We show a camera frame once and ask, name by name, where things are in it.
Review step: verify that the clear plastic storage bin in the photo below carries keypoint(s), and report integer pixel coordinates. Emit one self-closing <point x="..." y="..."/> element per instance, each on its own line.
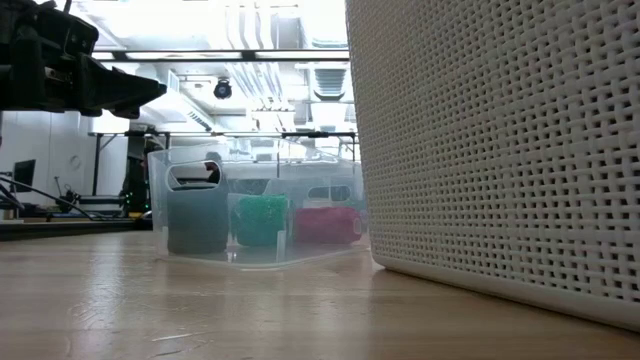
<point x="157" y="210"/>

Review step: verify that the dark grey bandage roll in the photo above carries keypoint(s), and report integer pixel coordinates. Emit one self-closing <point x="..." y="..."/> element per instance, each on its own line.
<point x="197" y="225"/>

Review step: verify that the green bandage roll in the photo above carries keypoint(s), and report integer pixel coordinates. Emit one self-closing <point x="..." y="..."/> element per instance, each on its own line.
<point x="261" y="220"/>

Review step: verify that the pink bandage roll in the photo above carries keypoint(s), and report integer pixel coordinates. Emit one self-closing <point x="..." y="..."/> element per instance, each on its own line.
<point x="325" y="225"/>

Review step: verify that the white perforated plastic basket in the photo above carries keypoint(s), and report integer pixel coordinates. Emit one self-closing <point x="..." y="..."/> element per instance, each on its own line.
<point x="500" y="160"/>

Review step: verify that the black overhead crossbeam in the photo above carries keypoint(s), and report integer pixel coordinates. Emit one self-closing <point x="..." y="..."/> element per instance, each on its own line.
<point x="225" y="56"/>

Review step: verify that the black computer monitor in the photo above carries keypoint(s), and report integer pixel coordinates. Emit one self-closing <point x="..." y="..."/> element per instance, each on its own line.
<point x="24" y="175"/>

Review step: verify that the black overhead camera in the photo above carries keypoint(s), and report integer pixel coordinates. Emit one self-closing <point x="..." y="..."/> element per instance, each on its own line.
<point x="222" y="89"/>

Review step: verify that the black background workstation frame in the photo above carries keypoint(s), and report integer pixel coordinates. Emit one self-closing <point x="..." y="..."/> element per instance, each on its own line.
<point x="250" y="134"/>

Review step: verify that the black table rig frame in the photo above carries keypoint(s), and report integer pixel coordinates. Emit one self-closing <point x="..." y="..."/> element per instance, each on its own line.
<point x="60" y="230"/>

